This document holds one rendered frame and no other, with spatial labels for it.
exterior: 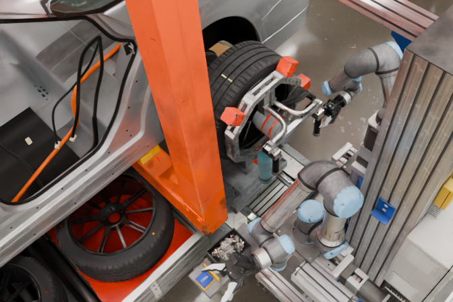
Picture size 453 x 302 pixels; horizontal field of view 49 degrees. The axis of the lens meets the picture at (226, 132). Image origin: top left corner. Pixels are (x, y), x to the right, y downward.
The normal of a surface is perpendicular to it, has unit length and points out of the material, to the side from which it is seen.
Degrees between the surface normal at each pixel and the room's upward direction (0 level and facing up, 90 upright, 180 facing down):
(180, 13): 90
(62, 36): 6
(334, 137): 0
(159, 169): 0
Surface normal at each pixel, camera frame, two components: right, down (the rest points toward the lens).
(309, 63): -0.07, -0.58
